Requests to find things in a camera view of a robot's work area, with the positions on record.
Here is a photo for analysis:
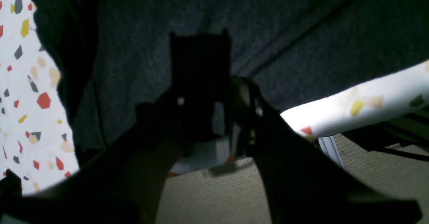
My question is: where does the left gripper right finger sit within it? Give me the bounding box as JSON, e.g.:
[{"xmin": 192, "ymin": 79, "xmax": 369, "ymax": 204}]
[{"xmin": 230, "ymin": 77, "xmax": 422, "ymax": 224}]

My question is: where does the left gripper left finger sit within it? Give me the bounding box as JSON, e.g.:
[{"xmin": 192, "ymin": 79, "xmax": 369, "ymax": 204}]
[{"xmin": 1, "ymin": 30, "xmax": 231, "ymax": 224}]

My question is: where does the dark grey T-shirt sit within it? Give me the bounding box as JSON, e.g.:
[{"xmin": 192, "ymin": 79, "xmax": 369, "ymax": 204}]
[{"xmin": 32, "ymin": 0, "xmax": 429, "ymax": 167}]

